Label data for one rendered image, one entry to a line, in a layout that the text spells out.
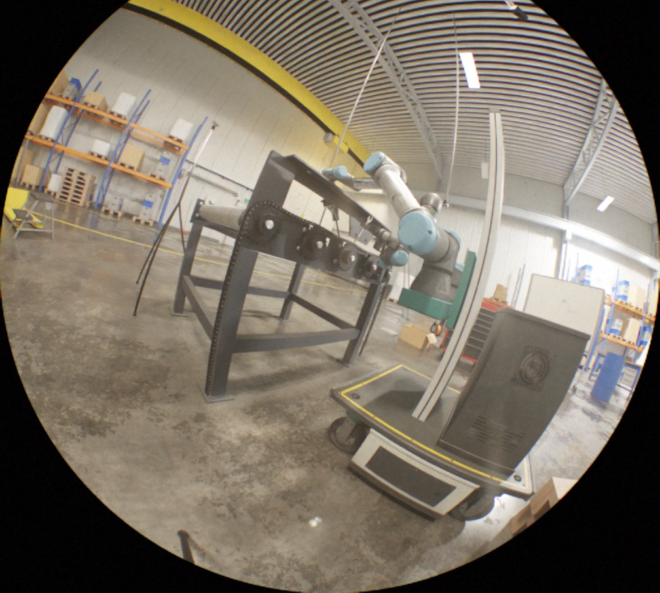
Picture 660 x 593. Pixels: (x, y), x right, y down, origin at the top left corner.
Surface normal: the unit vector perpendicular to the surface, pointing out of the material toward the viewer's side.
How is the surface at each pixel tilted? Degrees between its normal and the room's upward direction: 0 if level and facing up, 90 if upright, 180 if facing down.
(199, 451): 0
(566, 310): 90
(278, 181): 90
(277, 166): 90
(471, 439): 90
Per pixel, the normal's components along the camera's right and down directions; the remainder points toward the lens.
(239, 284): 0.73, 0.25
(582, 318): -0.85, -0.29
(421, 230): -0.77, -0.16
